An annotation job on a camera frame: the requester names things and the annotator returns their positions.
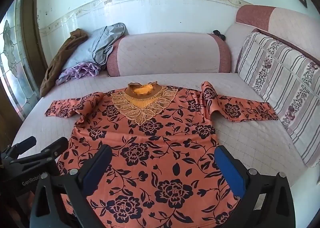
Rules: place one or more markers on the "brown garment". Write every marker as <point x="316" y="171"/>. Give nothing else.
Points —
<point x="60" y="60"/>

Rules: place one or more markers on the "striped floral cushion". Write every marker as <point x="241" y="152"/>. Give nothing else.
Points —
<point x="287" y="88"/>

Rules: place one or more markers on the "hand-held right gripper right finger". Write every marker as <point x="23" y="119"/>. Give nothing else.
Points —
<point x="232" y="176"/>

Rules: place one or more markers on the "grey garment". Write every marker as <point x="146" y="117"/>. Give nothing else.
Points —
<point x="100" y="43"/>

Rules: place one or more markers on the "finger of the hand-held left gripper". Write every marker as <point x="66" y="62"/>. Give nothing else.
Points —
<point x="50" y="149"/>
<point x="21" y="146"/>

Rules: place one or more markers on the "pink bolster cushion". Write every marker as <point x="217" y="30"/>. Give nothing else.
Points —
<point x="170" y="53"/>

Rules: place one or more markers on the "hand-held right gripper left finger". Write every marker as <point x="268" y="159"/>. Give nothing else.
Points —
<point x="93" y="176"/>

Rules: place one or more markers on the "patterned glass door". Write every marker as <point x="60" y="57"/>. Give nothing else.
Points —
<point x="12" y="55"/>

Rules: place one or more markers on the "black sunglasses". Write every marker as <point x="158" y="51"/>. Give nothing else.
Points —
<point x="220" y="35"/>

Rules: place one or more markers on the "pink quilted sofa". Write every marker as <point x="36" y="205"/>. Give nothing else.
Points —
<point x="250" y="138"/>

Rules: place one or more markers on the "purple garment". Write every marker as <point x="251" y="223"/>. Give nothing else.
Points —
<point x="80" y="70"/>

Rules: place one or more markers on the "orange floral blouse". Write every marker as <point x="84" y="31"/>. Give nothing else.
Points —
<point x="160" y="143"/>

